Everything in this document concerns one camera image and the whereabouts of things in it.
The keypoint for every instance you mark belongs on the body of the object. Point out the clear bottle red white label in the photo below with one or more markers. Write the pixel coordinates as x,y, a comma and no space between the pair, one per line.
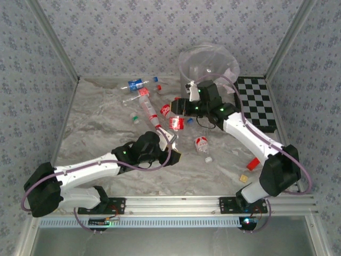
201,144

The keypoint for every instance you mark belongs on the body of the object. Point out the long clear bottle red label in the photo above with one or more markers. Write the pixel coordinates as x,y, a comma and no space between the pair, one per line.
149,110

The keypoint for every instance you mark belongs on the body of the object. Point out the clear bottle green cap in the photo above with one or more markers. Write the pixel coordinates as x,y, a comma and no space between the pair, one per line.
135,118

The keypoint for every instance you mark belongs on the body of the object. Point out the clear plastic bucket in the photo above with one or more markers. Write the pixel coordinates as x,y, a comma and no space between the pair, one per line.
207,61

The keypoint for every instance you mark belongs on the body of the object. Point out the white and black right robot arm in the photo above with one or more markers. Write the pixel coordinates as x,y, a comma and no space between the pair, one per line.
253,136

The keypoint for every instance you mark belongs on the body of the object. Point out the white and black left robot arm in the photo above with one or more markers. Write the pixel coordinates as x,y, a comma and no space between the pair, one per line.
88,168

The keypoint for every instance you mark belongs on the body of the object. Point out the blue bottle cap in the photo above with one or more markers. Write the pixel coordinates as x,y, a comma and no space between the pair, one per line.
190,120

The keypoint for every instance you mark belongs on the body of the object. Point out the black and white chessboard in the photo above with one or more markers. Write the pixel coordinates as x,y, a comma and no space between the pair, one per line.
258,106

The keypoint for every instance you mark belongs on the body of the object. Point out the clear bottle blue label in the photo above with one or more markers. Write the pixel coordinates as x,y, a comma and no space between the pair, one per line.
134,84

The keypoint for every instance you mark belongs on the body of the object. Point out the small tan square block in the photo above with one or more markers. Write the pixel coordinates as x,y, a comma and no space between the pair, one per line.
243,178

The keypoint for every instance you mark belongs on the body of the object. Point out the red plastic block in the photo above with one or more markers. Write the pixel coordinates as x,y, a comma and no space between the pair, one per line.
253,163

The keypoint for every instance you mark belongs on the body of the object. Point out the grey metal panel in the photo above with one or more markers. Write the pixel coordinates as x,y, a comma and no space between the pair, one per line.
170,242

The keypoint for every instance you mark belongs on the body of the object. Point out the small circuit board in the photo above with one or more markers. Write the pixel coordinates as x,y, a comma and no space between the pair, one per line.
247,222
98,222

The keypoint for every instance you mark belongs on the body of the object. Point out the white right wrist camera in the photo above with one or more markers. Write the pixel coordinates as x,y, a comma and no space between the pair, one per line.
193,93

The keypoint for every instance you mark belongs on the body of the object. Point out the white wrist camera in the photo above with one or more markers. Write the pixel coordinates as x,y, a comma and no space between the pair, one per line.
193,93
165,138

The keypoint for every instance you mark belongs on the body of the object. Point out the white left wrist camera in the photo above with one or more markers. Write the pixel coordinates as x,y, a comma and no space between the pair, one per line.
165,138

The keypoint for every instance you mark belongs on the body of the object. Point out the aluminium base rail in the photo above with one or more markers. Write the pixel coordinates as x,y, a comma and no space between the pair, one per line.
170,205

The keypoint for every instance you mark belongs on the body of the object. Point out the aluminium frame post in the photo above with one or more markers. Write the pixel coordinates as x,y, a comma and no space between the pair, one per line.
290,40
53,42

